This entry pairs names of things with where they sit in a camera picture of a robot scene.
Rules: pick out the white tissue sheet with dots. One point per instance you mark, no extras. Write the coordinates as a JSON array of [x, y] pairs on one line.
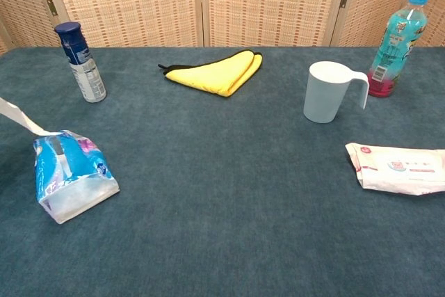
[[21, 118]]

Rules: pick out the blue plastic tissue pack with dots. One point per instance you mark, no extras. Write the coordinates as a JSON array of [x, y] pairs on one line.
[[74, 175]]

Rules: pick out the yellow microfiber cloth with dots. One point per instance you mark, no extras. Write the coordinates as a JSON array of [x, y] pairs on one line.
[[215, 76]]

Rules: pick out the teal table cloth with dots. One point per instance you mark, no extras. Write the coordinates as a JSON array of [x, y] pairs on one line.
[[222, 189]]

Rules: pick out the woven bamboo folding screen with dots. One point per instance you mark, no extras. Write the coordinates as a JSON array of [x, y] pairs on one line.
[[146, 5]]

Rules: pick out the blue capped spray can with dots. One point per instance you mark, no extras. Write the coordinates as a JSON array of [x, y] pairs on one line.
[[83, 67]]

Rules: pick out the white wet wipes pack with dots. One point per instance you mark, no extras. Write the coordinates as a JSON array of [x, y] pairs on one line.
[[400, 170]]

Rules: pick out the teal drink bottle blue cap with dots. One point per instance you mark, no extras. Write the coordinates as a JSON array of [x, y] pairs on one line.
[[393, 50]]

